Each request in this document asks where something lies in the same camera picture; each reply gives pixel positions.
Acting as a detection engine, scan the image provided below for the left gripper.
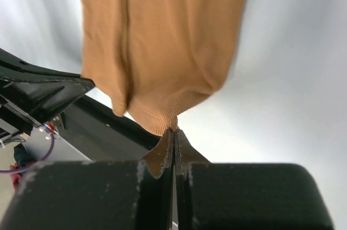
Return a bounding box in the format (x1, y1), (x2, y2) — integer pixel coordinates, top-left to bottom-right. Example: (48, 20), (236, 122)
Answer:
(1, 49), (94, 140)

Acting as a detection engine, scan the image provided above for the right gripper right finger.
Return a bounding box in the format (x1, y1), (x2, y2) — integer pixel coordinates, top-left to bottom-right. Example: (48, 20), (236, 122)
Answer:
(175, 130), (334, 229)

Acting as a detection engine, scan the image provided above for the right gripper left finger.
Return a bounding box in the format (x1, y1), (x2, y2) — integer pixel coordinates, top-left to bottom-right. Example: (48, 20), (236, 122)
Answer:
(1, 129), (174, 229)

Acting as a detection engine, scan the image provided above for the tan tank top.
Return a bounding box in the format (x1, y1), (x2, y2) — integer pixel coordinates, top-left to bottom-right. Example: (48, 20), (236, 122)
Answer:
(81, 0), (246, 136)

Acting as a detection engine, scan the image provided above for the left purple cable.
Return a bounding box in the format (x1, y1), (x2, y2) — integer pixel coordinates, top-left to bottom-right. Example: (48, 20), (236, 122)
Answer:
(0, 129), (59, 174)

